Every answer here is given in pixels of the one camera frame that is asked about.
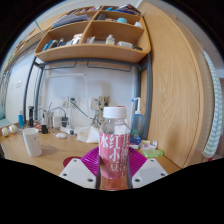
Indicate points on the wooden tree figurine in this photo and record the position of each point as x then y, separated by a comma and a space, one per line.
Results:
101, 106

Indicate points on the black charger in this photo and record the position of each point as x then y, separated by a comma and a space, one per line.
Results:
65, 121

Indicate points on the white tissue pack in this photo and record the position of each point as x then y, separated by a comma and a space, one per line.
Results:
87, 135

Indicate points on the clear glass jar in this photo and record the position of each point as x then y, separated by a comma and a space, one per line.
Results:
49, 120

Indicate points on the clear drink bottle pink label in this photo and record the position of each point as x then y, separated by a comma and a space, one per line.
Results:
114, 146

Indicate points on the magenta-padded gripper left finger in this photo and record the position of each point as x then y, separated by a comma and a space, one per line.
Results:
78, 171

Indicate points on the light wooden wardrobe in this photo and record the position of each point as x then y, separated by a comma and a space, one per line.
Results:
173, 93

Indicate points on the small blue bottle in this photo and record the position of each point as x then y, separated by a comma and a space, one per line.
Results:
21, 120

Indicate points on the small white oval case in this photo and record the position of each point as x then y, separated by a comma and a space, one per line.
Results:
61, 135

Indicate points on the black electric shaver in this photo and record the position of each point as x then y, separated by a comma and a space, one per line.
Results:
31, 116

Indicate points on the wooden loft bed board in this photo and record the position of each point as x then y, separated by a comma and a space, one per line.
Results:
26, 41

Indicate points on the white and pink packet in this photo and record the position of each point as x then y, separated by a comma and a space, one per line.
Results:
149, 145

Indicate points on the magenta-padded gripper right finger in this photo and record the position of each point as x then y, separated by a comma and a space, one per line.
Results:
148, 171

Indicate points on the white power strip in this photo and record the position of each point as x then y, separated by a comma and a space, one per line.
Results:
68, 130

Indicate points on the bed with teal sheet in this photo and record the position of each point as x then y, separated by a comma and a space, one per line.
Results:
4, 123

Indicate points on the blue spray bottle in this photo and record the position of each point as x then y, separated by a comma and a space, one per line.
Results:
137, 125

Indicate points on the small blue box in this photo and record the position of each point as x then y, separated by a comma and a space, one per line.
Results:
135, 142

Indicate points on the white charger block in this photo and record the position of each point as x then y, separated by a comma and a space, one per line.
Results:
57, 122

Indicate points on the small black bottle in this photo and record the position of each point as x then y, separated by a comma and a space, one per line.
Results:
44, 129

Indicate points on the white desk lamp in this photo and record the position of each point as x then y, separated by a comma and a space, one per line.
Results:
86, 93

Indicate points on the green striped towel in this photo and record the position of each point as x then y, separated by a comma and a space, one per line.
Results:
215, 120

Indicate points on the green packet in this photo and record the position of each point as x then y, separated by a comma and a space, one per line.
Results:
153, 153

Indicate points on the grey metal tube frame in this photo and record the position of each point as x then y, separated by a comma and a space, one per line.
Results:
30, 86

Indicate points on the wooden shelf unit with items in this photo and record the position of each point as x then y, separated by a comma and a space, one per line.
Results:
96, 43

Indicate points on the white paper cup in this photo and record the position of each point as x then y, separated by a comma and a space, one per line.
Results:
32, 143

